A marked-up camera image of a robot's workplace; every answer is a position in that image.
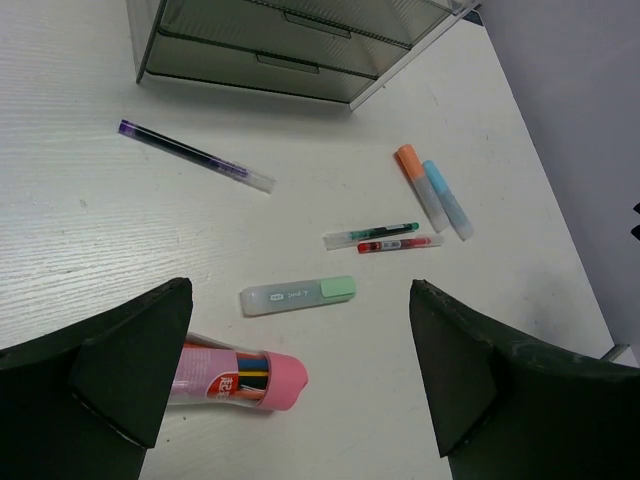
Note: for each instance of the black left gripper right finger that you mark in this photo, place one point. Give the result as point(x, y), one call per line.
point(506, 405)

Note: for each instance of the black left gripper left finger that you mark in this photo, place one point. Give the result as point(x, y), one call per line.
point(87, 401)

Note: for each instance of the pink marker tube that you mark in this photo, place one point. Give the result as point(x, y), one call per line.
point(210, 372)

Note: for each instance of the blue highlighter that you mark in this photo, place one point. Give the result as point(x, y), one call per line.
point(455, 213)

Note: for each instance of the orange highlighter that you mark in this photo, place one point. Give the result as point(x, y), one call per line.
point(423, 187)

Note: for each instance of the red gel pen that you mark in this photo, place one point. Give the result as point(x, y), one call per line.
point(418, 242)

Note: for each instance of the green highlighter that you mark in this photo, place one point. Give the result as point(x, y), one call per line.
point(284, 297)

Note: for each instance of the purple gel pen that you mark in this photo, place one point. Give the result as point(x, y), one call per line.
point(228, 169)

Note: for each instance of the clear acrylic drawer organizer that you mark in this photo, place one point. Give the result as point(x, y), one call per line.
point(336, 51)

